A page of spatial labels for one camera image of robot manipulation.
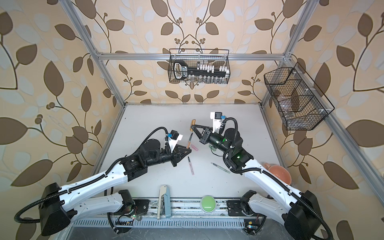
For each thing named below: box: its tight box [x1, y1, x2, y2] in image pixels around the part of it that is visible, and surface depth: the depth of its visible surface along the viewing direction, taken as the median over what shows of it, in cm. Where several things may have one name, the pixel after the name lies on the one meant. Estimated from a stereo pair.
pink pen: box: [187, 156, 195, 176], surface depth 89 cm
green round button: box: [200, 195, 217, 214], surface depth 76 cm
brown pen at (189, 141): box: [187, 132, 193, 149], surface depth 68 cm
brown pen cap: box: [189, 119, 197, 132], surface depth 68 cm
